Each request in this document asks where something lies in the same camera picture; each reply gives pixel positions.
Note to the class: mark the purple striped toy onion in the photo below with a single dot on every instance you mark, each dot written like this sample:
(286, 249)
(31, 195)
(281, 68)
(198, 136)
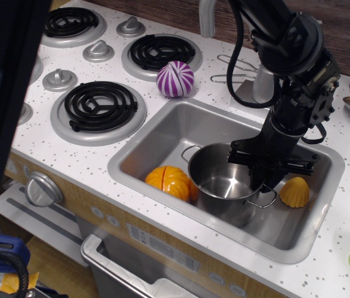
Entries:
(175, 79)

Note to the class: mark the yellow toy corn piece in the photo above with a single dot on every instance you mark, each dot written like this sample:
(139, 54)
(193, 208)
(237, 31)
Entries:
(295, 193)

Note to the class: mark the grey dishwasher door handle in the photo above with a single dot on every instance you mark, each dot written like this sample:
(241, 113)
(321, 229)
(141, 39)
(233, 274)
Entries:
(115, 281)

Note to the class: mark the front black stove burner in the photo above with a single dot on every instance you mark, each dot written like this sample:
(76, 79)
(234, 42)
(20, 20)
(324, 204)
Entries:
(98, 113)

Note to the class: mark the back right stove burner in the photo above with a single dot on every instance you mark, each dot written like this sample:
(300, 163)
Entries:
(146, 56)

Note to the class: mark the silver toy faucet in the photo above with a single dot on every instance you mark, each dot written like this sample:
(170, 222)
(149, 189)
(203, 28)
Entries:
(266, 88)

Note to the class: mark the silver stove knob lower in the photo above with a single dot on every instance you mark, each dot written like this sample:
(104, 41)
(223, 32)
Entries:
(59, 80)

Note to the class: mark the silver wire whisk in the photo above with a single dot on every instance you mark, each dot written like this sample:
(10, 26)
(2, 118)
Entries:
(248, 71)

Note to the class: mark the blue clamp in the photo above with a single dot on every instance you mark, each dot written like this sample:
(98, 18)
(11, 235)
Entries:
(14, 255)

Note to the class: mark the stainless steel pot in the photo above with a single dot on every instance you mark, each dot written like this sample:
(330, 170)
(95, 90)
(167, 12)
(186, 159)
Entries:
(224, 189)

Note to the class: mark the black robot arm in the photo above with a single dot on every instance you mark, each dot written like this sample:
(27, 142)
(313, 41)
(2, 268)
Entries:
(305, 76)

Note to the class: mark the white oven door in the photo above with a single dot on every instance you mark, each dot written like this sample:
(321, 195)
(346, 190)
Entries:
(54, 225)

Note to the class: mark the silver stove knob top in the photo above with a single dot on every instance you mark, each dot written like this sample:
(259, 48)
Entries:
(130, 28)

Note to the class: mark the silver stove knob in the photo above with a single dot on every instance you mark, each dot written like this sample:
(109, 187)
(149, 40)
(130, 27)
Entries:
(130, 28)
(98, 52)
(59, 80)
(26, 114)

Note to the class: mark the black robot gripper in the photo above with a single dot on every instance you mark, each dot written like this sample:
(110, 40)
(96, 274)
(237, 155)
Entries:
(275, 152)

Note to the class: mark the silver sink basin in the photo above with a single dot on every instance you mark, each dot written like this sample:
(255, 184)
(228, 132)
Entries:
(266, 224)

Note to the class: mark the silver oven dial knob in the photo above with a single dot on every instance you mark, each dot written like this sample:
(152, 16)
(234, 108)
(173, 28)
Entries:
(41, 191)

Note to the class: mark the silver stove knob middle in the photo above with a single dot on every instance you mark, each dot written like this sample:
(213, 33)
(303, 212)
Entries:
(98, 52)

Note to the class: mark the left edge stove burner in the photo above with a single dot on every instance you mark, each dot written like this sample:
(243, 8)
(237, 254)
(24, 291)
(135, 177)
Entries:
(37, 70)

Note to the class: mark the silver stove knob left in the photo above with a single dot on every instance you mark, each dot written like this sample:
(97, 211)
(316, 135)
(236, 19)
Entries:
(26, 114)

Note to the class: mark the orange toy pumpkin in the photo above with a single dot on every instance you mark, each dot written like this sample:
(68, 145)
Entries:
(173, 181)

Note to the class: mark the back left stove burner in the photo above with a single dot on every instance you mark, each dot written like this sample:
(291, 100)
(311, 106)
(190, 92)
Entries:
(72, 27)

